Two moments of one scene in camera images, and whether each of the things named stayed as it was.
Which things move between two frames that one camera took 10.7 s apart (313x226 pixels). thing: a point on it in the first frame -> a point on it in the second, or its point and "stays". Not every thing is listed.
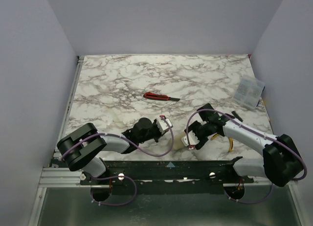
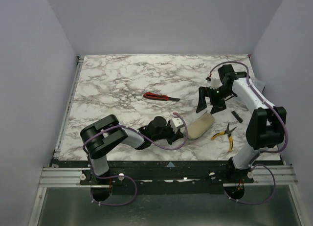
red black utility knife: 154,96 stays
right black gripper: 198,131 -> 213,95
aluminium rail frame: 58,177 stays
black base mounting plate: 163,177 stays
